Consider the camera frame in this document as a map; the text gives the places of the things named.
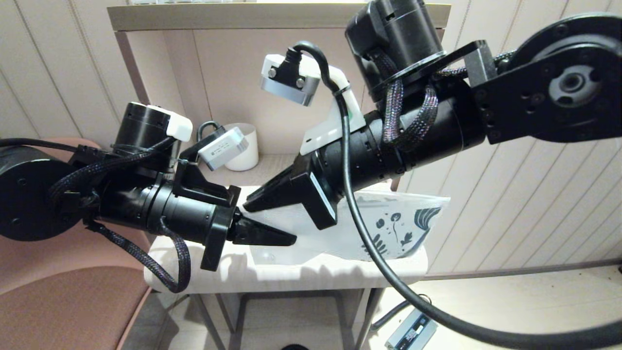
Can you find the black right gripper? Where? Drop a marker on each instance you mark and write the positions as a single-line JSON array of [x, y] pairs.
[[316, 199]]

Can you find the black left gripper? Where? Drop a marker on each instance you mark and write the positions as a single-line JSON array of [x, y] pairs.
[[216, 233]]

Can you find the white floral zip pouch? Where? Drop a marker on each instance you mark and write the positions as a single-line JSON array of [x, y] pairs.
[[398, 228]]

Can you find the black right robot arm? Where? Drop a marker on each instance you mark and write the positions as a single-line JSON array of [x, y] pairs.
[[461, 112]]

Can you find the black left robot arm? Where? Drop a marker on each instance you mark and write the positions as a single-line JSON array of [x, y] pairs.
[[73, 194]]

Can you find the white ribbed mug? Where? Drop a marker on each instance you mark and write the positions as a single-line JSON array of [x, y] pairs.
[[245, 155]]

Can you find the light wooden shelf desk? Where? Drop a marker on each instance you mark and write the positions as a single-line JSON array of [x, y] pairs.
[[243, 87]]

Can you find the black round floor object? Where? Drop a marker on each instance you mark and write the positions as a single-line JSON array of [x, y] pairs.
[[294, 347]]

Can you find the grey power adapter box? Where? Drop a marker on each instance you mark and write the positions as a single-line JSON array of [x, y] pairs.
[[410, 335]]

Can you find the brown upholstered chair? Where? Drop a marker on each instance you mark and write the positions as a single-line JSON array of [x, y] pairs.
[[63, 301]]

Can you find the white right camera mount bracket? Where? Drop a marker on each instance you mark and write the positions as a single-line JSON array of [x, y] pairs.
[[330, 126]]

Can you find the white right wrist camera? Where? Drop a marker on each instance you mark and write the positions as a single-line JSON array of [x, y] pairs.
[[291, 78]]

